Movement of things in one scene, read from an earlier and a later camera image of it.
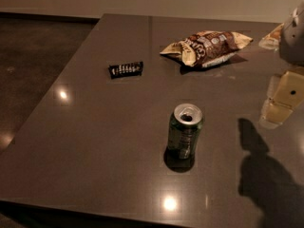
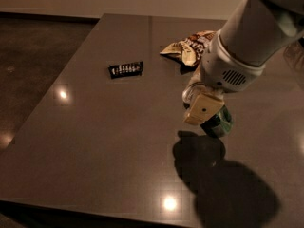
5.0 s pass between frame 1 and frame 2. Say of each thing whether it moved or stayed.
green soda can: moved
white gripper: moved
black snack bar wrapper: stayed
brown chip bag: stayed
